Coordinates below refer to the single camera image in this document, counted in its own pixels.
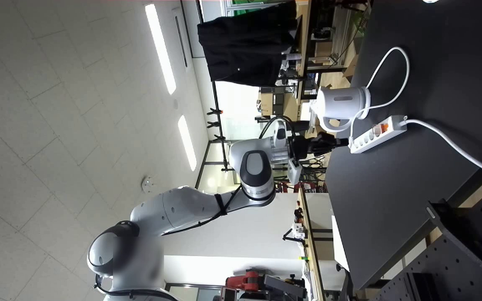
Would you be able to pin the white power strip orange switch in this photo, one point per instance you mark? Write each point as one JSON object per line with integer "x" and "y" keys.
{"x": 375, "y": 136}

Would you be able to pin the long ceiling light strip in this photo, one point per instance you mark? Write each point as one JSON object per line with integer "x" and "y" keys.
{"x": 161, "y": 47}

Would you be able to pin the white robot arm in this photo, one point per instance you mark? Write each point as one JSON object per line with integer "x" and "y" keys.
{"x": 179, "y": 210}

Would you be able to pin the short ceiling light strip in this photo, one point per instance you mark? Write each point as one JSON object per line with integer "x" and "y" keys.
{"x": 187, "y": 143}

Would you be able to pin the red machine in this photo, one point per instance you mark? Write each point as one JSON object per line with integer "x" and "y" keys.
{"x": 248, "y": 281}

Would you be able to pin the black hanging cloth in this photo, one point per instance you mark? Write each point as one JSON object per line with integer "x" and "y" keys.
{"x": 246, "y": 47}

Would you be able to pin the wooden shelf unit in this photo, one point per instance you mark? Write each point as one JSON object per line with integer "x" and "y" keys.
{"x": 303, "y": 44}

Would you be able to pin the black metal rack frame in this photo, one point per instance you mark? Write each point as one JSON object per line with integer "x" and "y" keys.
{"x": 217, "y": 119}

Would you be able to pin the black block object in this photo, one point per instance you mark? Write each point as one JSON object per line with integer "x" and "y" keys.
{"x": 463, "y": 261}

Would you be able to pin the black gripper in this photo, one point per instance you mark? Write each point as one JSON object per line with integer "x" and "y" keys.
{"x": 304, "y": 148}

